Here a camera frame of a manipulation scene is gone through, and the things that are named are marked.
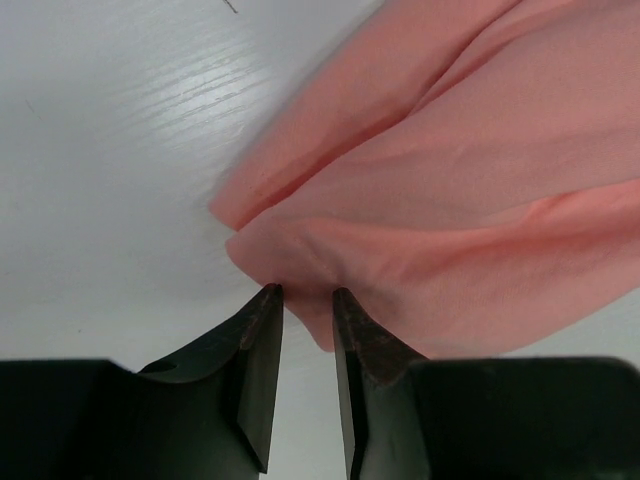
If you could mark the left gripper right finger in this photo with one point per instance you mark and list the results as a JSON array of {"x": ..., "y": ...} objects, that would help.
[{"x": 405, "y": 416}]

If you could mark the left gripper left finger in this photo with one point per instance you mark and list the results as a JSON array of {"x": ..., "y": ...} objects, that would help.
[{"x": 204, "y": 411}]

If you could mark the pink t shirt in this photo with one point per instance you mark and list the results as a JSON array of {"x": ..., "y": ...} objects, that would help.
[{"x": 469, "y": 170}]

